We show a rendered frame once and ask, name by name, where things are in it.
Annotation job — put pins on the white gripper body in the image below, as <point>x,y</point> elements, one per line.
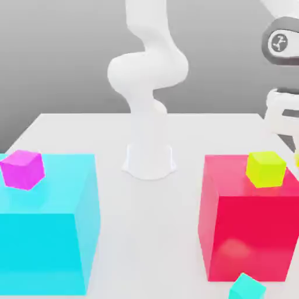
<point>275,112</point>

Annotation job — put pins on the small turquoise cube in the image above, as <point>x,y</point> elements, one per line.
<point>245,288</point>

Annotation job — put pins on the small yellow-green cube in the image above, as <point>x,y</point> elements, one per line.
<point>266,169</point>

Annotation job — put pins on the large red box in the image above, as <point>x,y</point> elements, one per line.
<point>252,229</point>

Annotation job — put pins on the small yellow cube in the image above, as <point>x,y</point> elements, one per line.
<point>297,158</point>

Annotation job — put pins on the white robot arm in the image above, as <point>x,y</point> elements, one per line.
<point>149,70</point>

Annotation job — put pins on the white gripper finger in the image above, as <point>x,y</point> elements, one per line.
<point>289,142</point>

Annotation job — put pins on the small magenta cube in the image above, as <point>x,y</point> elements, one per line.
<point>22,169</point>

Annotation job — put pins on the large cyan box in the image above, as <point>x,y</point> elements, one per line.
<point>46,233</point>

